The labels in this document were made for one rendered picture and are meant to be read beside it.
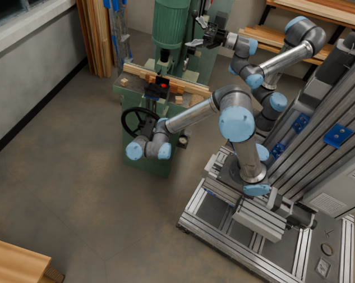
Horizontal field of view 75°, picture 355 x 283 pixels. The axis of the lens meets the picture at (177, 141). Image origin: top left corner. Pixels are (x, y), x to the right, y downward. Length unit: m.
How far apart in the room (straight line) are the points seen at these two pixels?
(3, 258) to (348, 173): 1.69
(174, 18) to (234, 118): 0.72
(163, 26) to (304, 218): 1.27
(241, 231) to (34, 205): 1.62
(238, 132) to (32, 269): 1.16
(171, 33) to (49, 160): 1.58
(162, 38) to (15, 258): 1.34
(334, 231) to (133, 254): 1.61
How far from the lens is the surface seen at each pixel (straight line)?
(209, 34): 1.24
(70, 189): 2.17
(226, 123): 0.78
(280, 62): 1.30
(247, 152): 0.93
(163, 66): 1.49
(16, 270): 1.47
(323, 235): 2.28
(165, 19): 1.33
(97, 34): 2.91
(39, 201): 2.18
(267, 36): 3.48
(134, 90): 1.55
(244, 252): 1.86
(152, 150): 1.01
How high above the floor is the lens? 1.88
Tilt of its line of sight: 50 degrees down
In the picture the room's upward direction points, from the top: 15 degrees clockwise
